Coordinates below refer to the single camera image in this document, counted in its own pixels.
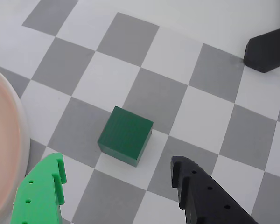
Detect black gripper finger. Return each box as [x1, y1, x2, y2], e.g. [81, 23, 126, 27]
[169, 155, 260, 224]

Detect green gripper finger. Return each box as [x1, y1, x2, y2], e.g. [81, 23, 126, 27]
[11, 152, 67, 224]

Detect dark green cube dice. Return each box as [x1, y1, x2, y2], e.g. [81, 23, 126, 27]
[97, 105, 154, 168]

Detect pink round plate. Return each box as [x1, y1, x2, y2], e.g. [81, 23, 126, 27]
[0, 67, 31, 224]

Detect grey white checkerboard mat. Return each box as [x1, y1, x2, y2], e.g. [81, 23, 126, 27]
[0, 0, 280, 224]

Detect black pole stand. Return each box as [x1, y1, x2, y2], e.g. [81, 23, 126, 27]
[243, 0, 280, 73]

